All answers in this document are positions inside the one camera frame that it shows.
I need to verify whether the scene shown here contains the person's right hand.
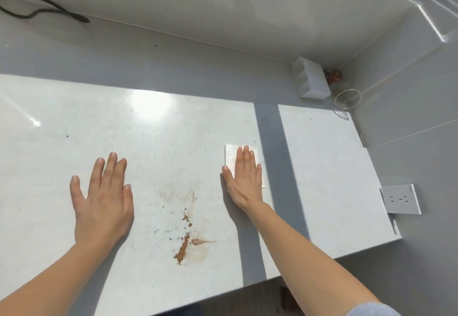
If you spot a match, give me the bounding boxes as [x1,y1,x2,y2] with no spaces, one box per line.
[221,145,263,211]

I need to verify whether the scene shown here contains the white tissue sheet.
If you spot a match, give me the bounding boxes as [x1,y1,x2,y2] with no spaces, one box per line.
[224,144,266,189]

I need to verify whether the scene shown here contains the white plastic organizer box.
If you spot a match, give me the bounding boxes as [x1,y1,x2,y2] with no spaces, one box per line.
[291,56,332,100]

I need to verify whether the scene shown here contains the clear glass cup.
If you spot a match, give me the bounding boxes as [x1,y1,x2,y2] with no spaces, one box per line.
[333,88,363,121]

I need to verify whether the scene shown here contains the white wall socket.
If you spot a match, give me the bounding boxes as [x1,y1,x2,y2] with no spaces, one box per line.
[379,184,422,216]

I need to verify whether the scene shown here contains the coffee grounds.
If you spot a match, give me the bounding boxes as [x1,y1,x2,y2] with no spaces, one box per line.
[154,190,217,265]

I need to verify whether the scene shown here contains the person's right forearm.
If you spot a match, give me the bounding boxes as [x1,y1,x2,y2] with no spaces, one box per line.
[247,199,382,316]

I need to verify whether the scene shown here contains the white countertop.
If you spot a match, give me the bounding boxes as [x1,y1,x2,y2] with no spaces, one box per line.
[0,0,403,316]

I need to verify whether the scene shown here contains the black power cable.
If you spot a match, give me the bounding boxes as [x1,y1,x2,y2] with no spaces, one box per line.
[0,0,90,24]

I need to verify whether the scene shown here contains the person's left forearm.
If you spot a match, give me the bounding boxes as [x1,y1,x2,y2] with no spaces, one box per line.
[0,240,119,316]

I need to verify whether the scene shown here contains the person's light blue sleeve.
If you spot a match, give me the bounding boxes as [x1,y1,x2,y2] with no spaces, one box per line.
[345,302,393,316]

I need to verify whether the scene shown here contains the person's left hand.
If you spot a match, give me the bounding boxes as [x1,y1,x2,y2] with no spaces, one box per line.
[70,151,135,247]

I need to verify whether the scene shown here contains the small red brown jar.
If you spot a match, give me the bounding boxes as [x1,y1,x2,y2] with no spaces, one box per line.
[324,68,344,85]

